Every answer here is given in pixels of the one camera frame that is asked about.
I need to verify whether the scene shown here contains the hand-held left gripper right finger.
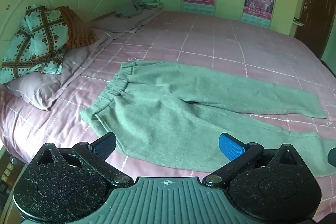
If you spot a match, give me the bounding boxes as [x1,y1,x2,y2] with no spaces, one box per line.
[203,133,303,187]

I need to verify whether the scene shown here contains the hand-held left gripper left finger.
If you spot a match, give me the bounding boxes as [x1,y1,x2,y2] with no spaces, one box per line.
[35,132,134,188]

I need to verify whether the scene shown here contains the green pants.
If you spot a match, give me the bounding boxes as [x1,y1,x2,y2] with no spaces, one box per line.
[80,61,336,178]

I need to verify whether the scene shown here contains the lilac checked pillow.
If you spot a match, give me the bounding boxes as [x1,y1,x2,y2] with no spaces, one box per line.
[5,30,121,111]
[91,7,163,33]

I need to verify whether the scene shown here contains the bedside control panel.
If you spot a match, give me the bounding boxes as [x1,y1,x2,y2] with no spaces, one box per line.
[0,156,17,195]

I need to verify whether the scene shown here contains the bed with pink checked sheet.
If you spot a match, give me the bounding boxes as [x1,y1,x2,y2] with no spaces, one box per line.
[0,9,336,223]

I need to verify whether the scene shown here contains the orange striped pillow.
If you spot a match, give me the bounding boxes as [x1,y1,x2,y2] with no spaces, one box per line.
[56,6,100,49]

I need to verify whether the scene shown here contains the teal patterned pillow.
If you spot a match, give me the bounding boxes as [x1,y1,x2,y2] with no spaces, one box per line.
[0,5,69,84]

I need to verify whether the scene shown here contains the grey crumpled cloth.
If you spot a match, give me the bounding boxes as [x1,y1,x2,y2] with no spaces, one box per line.
[115,0,153,18]

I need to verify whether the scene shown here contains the green folded cloth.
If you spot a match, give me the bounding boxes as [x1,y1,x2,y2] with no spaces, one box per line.
[144,0,164,10]

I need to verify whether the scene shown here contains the brown wooden door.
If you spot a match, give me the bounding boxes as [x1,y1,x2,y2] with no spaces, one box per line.
[294,0,336,60]

